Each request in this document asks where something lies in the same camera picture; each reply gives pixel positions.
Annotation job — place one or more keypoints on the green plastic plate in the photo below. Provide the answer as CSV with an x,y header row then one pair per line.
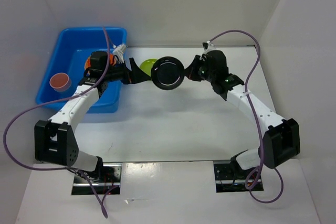
x,y
146,66

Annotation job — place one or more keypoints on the blue plastic bin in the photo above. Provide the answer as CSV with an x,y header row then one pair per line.
x,y
72,49

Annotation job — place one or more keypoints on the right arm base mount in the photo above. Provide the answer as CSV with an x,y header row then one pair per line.
x,y
229,179

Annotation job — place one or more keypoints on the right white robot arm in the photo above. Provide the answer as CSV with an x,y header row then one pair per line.
x,y
280,137

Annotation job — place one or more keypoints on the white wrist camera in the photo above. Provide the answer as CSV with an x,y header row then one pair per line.
x,y
208,46
118,53

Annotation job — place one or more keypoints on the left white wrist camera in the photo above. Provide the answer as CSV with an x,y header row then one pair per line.
x,y
118,53

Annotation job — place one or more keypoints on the pink plastic cup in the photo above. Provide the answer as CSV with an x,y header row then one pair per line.
x,y
59,79

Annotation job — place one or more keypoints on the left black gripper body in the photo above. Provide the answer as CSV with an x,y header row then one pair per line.
x,y
118,73

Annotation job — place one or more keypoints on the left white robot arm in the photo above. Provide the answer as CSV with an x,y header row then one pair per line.
x,y
55,140

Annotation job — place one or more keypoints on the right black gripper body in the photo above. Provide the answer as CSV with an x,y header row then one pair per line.
x,y
208,75

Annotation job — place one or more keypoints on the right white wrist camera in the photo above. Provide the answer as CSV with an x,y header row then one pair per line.
x,y
208,46

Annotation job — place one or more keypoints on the black plastic plate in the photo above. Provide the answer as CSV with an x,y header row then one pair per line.
x,y
167,73

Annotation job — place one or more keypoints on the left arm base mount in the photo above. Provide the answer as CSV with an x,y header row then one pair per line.
x,y
107,183

